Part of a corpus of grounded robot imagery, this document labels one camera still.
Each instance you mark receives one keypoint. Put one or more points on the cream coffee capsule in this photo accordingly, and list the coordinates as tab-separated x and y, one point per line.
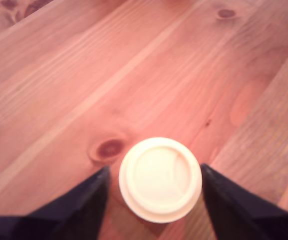
158	177

